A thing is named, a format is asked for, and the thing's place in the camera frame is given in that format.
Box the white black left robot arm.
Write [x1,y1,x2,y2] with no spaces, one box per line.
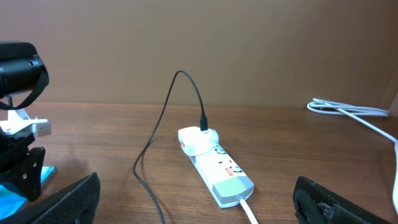
[1,41,51,202]

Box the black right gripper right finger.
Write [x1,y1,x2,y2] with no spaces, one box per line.
[292,176,391,224]

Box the white power strip cord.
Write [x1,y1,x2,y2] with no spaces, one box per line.
[238,98,398,224]

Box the white USB charger plug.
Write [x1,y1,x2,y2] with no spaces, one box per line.
[178,126,219,156]

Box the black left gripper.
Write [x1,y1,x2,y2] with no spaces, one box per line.
[1,132,45,201]

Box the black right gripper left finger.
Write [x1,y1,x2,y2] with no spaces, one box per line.
[1,172,101,224]

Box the white power strip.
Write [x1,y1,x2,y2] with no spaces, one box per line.
[188,139,254,208]

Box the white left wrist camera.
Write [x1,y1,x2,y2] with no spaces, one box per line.
[1,109,52,138]

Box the blue screen Galaxy smartphone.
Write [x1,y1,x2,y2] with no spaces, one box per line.
[0,165,58,221]

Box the black USB charging cable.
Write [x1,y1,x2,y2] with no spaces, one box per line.
[132,70,209,224]

